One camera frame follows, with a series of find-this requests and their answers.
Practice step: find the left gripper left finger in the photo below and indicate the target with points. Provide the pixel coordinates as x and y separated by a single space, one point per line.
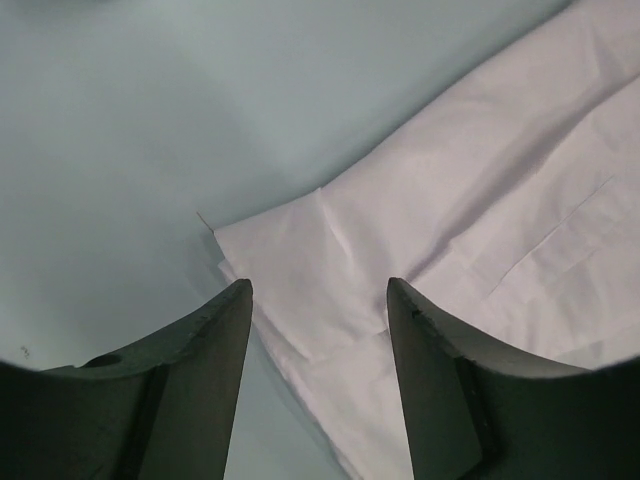
161 407

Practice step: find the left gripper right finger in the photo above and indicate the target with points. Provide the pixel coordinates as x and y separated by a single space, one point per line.
477 408

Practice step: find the white long sleeve shirt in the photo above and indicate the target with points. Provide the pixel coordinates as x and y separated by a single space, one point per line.
511 202

